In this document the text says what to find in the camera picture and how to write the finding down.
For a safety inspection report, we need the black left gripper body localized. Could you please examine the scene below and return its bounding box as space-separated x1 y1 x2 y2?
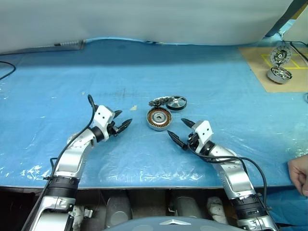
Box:
107 119 123 137

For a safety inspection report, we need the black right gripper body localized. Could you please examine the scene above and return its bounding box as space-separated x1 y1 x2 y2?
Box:
187 131 201 153

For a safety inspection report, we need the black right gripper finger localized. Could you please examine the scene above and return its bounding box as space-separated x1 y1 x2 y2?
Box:
180 117 196 132
167 130 188 151

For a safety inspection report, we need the silver spoked rotor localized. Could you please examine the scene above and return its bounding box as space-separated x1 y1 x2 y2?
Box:
166 95 188 112
270 67 293 80

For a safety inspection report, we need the motor housing with copper windings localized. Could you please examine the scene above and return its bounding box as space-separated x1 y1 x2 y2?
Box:
146 107 174 132

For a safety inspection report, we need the silver motor housing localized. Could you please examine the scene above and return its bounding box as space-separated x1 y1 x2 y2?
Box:
267 66 295 85

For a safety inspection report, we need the upright motor on board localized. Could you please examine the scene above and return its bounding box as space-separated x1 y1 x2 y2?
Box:
269 45 293 66

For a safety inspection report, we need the person's bare hand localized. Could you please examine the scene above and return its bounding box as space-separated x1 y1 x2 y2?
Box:
287 155 308 197

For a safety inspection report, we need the blue table cover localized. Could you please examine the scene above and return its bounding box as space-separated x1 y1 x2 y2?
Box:
0 36 308 189

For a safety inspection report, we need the grey rounded cylinder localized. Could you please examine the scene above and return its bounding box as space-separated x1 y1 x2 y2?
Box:
171 191 205 218
105 192 132 227

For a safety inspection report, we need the grey robot torso shell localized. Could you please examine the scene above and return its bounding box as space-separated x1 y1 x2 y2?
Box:
103 215 239 231

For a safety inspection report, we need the brown cardboard mat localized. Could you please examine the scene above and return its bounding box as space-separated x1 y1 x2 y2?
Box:
237 44 308 93

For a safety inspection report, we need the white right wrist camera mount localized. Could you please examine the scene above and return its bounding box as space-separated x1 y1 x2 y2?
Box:
193 120 214 154

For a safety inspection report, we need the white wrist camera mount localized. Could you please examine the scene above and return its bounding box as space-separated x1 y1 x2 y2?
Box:
193 120 214 154
92 105 116 141

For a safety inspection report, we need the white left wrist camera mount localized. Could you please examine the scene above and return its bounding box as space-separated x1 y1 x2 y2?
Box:
92 105 116 141

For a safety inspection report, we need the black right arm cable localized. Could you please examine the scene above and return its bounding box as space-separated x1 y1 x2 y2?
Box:
187 138 271 215

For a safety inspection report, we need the grey metal rail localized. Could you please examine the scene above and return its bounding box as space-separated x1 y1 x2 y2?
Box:
0 39 87 56

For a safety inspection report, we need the thin black cable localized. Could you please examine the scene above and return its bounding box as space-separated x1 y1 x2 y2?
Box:
285 40 308 61
0 61 17 80

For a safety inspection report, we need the dark grey frame bar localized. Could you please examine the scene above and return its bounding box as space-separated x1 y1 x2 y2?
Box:
264 0 308 37

